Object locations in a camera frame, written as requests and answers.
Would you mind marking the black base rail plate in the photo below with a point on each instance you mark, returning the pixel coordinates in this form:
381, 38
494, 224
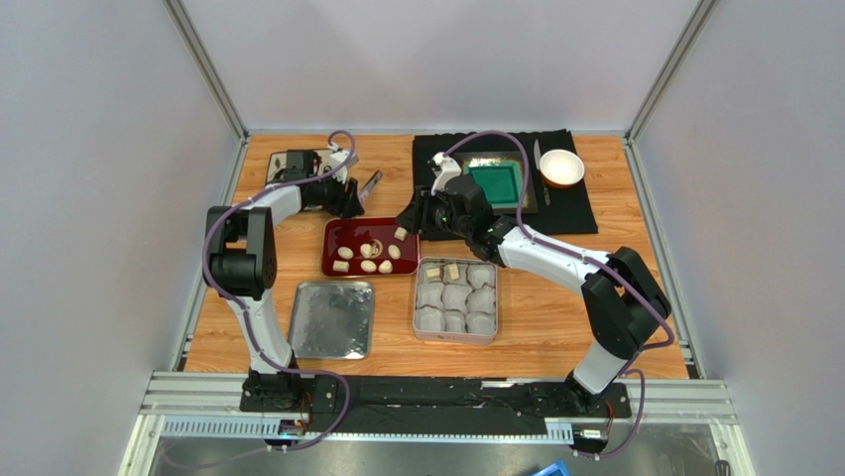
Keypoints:
427, 405

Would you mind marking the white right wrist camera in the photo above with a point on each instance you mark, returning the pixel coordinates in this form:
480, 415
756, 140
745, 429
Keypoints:
445, 169

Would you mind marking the white oval chocolate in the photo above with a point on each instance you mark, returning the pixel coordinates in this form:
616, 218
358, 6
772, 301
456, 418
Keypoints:
368, 266
394, 252
345, 253

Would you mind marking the white heart chocolate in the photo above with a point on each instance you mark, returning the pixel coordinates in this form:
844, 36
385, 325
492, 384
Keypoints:
371, 250
386, 267

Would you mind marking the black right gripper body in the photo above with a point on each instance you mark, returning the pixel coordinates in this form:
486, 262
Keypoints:
418, 215

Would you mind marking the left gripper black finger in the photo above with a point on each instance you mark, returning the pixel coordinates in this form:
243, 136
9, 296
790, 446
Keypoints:
367, 188
351, 205

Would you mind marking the floral square plate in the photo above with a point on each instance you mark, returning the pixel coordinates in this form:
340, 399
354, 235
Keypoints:
297, 164

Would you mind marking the blue plastic object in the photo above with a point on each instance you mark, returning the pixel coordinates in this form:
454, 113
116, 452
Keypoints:
557, 468

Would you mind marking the red lacquer tray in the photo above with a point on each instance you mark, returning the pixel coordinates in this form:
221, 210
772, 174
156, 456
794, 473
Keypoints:
352, 233

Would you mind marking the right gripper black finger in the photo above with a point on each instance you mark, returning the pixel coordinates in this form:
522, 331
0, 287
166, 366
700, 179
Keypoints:
417, 210
408, 219

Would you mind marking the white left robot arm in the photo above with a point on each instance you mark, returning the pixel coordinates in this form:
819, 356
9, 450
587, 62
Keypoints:
239, 260

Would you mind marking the white orange bowl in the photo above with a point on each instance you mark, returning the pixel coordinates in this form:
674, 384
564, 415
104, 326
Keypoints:
561, 168

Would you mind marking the green square plate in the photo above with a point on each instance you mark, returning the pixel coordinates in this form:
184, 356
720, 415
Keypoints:
500, 174

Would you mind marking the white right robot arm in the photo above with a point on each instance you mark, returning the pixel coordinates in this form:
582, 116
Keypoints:
624, 303

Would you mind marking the silver tin lid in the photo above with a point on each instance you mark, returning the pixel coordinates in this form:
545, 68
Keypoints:
332, 320

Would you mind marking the pink metal tin box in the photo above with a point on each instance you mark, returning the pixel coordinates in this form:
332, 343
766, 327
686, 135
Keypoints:
465, 312

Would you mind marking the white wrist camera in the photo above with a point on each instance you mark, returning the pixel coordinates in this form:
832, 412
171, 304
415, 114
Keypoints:
340, 162
445, 169

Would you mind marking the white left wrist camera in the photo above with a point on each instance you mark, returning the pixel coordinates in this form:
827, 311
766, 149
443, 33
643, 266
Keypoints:
340, 162

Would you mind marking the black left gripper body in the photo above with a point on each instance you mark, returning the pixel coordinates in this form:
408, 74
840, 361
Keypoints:
327, 193

